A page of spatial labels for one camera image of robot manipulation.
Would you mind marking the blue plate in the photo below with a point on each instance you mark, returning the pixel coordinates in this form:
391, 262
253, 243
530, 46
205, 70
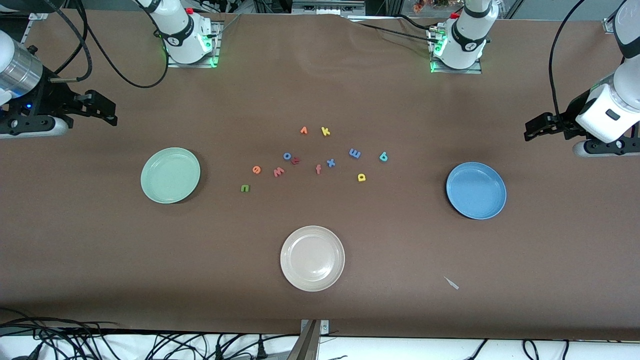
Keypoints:
477, 202

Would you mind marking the small white paper scrap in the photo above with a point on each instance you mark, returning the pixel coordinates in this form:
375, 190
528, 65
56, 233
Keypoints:
452, 284

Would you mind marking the teal foam letter b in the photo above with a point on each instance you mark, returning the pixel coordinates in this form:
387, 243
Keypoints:
383, 157

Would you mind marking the brown table cover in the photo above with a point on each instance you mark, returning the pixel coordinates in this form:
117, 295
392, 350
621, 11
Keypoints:
100, 250

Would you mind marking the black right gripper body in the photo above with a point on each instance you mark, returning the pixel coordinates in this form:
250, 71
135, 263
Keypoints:
49, 96

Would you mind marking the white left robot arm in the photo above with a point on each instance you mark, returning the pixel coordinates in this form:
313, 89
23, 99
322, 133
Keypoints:
467, 35

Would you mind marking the blue foam letter E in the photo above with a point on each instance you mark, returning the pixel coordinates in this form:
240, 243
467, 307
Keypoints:
354, 153

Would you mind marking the orange background object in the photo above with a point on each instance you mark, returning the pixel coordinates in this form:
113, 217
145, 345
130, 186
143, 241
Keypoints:
419, 6

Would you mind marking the beige plate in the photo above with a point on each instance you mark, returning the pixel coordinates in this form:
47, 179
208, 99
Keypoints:
312, 260

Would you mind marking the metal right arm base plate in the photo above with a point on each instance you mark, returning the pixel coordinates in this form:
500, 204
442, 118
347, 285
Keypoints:
175, 65

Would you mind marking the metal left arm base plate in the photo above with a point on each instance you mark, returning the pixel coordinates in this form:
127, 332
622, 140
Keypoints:
475, 71

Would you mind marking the metal post bracket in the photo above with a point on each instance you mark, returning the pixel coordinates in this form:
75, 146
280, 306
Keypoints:
310, 345

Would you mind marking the green plate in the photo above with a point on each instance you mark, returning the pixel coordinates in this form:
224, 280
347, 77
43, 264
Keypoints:
170, 185

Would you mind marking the grey equipment box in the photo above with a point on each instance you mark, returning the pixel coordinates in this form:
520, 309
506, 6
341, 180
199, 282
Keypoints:
325, 9

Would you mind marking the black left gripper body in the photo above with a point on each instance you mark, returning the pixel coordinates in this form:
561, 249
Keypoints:
571, 117

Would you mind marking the red foam letter w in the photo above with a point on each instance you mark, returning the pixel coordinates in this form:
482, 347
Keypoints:
278, 172

